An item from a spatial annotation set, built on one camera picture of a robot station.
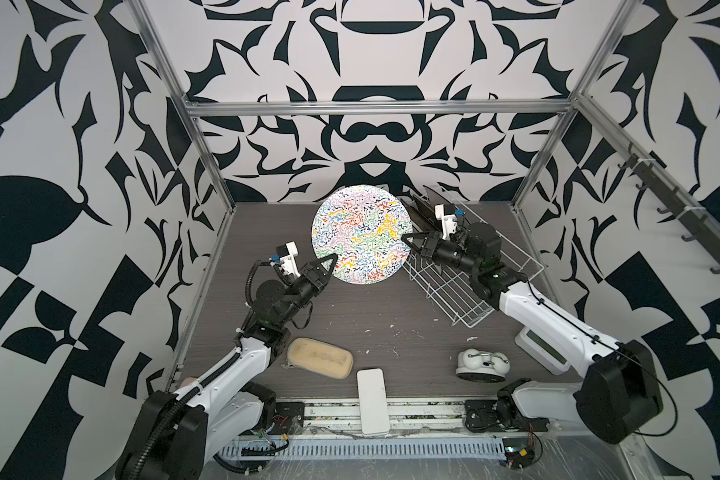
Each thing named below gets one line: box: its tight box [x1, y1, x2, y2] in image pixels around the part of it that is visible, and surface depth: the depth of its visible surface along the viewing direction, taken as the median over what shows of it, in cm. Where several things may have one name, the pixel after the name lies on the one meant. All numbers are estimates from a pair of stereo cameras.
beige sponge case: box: [282, 337, 354, 379], surface depth 82 cm
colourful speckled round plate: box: [311, 185, 413, 285], surface depth 77 cm
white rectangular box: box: [357, 368, 390, 437], surface depth 74 cm
